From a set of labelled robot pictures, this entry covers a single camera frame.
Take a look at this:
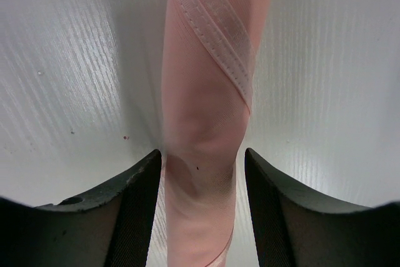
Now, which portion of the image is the pink cloth napkin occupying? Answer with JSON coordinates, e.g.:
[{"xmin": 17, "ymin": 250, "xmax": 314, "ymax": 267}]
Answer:
[{"xmin": 161, "ymin": 0, "xmax": 270, "ymax": 266}]

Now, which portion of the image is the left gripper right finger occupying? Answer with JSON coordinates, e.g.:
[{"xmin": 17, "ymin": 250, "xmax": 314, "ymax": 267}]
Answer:
[{"xmin": 244, "ymin": 148, "xmax": 399, "ymax": 266}]

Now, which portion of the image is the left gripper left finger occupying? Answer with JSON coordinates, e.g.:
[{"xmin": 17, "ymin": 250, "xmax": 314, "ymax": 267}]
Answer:
[{"xmin": 1, "ymin": 150, "xmax": 162, "ymax": 266}]

